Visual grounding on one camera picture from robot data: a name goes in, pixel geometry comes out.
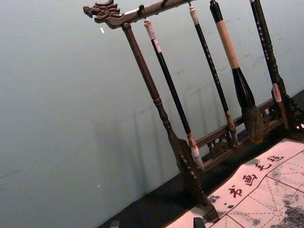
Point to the thin black brush tan ferrule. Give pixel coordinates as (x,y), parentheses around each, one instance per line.
(261,35)

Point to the large tan and black brush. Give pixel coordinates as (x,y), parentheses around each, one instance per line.
(244,92)

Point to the dark wooden brush rack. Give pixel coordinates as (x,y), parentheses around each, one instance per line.
(145,73)

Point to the black table cloth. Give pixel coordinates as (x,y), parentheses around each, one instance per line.
(154,206)

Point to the thin black brush brown bristles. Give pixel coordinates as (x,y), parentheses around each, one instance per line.
(211,64)

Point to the black brush with white bristles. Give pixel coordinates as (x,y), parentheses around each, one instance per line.
(171,88)

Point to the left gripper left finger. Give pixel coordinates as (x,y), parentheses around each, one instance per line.
(115,224)

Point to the ink-stained pink felt mat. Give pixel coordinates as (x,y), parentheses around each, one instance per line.
(256,197)

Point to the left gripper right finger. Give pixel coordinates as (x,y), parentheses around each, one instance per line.
(199,223)

